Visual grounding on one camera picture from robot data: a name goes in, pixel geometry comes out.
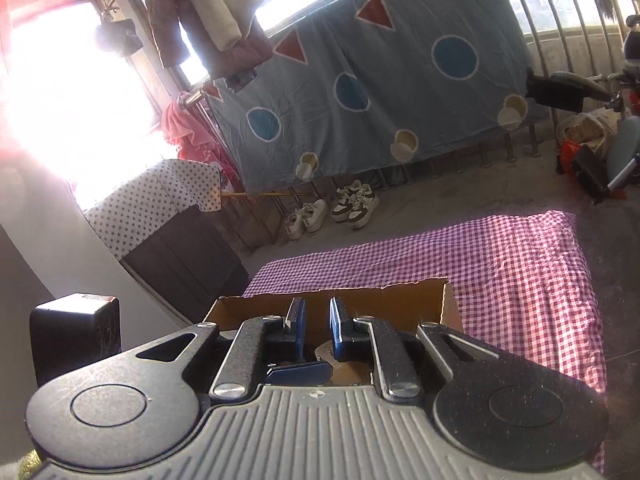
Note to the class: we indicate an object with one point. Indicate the white hanging garment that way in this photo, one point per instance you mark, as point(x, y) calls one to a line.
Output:
point(215, 5)

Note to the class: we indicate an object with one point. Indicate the white shoe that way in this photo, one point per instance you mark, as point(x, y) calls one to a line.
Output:
point(296, 225)
point(316, 215)

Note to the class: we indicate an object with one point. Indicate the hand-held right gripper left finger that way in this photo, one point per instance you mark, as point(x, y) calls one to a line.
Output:
point(297, 330)

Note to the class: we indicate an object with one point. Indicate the dark cabinet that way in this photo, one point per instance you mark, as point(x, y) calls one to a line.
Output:
point(190, 260)

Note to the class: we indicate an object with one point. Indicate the yellow stick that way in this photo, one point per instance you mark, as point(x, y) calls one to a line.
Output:
point(260, 193)

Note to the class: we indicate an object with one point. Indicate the star print cloth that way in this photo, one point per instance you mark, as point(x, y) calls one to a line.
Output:
point(150, 195)

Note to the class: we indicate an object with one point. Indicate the purple checkered tablecloth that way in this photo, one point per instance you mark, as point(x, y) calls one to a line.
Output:
point(500, 270)

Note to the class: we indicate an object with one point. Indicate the white bag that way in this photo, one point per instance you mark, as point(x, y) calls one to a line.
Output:
point(585, 130)

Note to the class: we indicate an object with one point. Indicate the red bag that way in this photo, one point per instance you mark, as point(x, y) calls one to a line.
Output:
point(567, 155)

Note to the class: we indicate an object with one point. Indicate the brown hanging jacket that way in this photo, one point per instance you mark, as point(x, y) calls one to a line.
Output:
point(165, 25)

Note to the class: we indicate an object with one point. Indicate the brown cardboard box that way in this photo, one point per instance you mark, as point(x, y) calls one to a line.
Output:
point(400, 305)

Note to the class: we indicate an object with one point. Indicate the black saddle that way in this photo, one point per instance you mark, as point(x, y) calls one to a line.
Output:
point(555, 92)

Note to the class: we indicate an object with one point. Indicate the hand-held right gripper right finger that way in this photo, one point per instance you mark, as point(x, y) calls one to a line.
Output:
point(337, 330)

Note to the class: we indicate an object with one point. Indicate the black hanging object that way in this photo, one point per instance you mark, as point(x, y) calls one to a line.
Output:
point(120, 37)

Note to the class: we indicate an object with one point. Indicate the pair of dark-trimmed sneakers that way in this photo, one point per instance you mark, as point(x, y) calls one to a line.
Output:
point(365, 207)

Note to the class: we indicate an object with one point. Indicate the green and white sneaker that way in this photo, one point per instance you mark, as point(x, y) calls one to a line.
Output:
point(344, 205)

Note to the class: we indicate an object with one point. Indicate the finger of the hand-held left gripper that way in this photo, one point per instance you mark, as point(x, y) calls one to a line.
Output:
point(300, 374)

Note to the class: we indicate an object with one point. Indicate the pink hanging clothes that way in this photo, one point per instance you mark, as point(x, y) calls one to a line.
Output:
point(185, 130)

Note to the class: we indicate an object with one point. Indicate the blue patterned sheet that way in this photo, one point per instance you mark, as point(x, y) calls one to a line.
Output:
point(400, 85)

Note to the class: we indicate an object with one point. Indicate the metal window railing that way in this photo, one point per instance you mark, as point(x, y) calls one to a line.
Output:
point(556, 125)

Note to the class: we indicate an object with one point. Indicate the grey stroller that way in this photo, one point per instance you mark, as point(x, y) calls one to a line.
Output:
point(625, 150)

